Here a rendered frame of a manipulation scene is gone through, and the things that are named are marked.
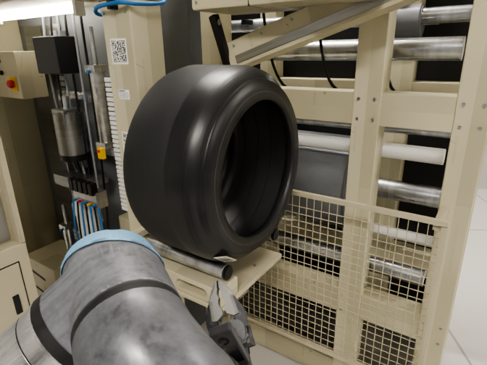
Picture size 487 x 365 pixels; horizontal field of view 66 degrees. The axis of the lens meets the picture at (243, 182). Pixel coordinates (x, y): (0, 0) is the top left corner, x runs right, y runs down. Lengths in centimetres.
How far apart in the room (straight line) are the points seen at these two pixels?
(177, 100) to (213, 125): 12
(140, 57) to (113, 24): 12
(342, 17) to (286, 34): 19
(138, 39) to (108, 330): 99
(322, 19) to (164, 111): 60
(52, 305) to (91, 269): 5
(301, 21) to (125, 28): 55
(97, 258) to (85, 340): 10
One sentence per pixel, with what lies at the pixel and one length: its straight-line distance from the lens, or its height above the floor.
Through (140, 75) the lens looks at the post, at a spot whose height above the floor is 144.
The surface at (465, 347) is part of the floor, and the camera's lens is 247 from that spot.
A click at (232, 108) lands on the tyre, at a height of 137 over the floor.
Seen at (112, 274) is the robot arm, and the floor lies 130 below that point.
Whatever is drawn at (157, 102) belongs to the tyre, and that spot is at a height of 139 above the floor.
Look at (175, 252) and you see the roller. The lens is 121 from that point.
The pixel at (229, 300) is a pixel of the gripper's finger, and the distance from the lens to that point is 87.
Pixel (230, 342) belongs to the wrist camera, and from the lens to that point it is 79.
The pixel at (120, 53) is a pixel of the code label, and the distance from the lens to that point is 128.
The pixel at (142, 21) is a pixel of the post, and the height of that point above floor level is 159.
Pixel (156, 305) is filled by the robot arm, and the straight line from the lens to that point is 38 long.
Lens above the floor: 151
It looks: 20 degrees down
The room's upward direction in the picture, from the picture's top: 1 degrees counter-clockwise
